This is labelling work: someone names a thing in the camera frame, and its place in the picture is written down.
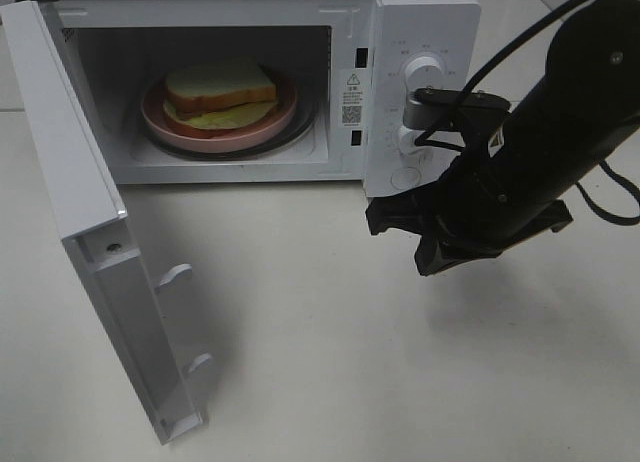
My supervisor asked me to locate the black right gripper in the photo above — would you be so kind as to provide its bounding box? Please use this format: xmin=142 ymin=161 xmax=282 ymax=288
xmin=364 ymin=181 xmax=574 ymax=278

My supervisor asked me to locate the white microwave knob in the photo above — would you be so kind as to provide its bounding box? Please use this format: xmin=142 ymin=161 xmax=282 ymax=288
xmin=396 ymin=126 xmax=424 ymax=157
xmin=403 ymin=55 xmax=445 ymax=91

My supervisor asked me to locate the pink plastic plate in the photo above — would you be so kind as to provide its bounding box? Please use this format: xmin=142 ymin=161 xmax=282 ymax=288
xmin=141 ymin=73 xmax=300 ymax=155

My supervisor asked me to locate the toy sandwich with lettuce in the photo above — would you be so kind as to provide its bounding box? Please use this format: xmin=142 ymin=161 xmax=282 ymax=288
xmin=163 ymin=58 xmax=278 ymax=131

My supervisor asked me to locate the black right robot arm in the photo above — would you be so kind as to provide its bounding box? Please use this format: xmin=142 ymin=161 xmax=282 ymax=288
xmin=366 ymin=0 xmax=639 ymax=276

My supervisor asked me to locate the round white door button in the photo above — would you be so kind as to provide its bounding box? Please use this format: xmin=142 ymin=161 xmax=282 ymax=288
xmin=390 ymin=167 xmax=421 ymax=191

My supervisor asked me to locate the white warning label sticker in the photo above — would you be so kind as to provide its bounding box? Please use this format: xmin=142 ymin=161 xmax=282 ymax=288
xmin=339 ymin=69 xmax=368 ymax=127

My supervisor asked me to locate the white microwave oven body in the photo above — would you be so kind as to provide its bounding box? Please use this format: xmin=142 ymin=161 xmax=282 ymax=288
xmin=12 ymin=0 xmax=481 ymax=197

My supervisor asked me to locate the glass microwave turntable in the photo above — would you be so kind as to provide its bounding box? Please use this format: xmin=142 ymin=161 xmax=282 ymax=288
xmin=148 ymin=94 xmax=316 ymax=161

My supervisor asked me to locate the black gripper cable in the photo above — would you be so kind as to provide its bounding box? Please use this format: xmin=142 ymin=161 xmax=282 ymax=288
xmin=412 ymin=0 xmax=640 ymax=228

